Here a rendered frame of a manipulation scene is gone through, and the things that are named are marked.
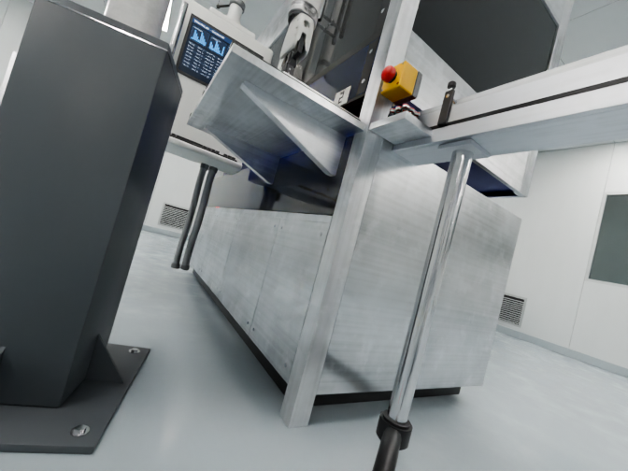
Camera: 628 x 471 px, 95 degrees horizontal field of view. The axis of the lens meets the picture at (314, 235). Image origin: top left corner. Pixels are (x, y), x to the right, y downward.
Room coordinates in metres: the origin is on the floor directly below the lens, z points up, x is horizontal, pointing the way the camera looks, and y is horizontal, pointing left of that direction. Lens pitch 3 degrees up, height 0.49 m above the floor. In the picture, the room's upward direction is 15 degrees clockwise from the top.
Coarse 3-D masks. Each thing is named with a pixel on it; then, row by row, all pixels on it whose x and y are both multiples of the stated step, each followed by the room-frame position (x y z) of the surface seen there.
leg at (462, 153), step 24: (456, 144) 0.70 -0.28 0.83; (456, 168) 0.71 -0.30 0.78; (456, 192) 0.71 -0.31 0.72; (456, 216) 0.71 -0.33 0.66; (432, 240) 0.72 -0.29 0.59; (432, 264) 0.71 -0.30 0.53; (432, 288) 0.71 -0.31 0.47; (432, 312) 0.71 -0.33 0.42; (408, 336) 0.72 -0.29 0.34; (408, 360) 0.71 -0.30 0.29; (408, 384) 0.71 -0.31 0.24; (408, 408) 0.71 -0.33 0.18
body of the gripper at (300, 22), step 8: (296, 16) 0.76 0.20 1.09; (304, 16) 0.75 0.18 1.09; (296, 24) 0.75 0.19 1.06; (304, 24) 0.75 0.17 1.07; (312, 24) 0.76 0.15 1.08; (288, 32) 0.79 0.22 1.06; (296, 32) 0.74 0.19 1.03; (304, 32) 0.75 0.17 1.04; (312, 32) 0.76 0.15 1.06; (288, 40) 0.77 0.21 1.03; (296, 40) 0.74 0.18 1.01; (304, 40) 0.76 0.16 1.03; (288, 48) 0.77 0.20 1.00; (304, 48) 0.78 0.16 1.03; (280, 56) 0.81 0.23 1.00; (304, 56) 0.77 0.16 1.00
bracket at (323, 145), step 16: (256, 96) 0.73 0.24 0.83; (272, 96) 0.76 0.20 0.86; (272, 112) 0.76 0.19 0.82; (288, 112) 0.78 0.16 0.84; (288, 128) 0.79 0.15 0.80; (304, 128) 0.82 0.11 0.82; (320, 128) 0.84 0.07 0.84; (304, 144) 0.82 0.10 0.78; (320, 144) 0.85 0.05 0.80; (336, 144) 0.88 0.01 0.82; (320, 160) 0.86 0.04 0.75; (336, 160) 0.89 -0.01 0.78
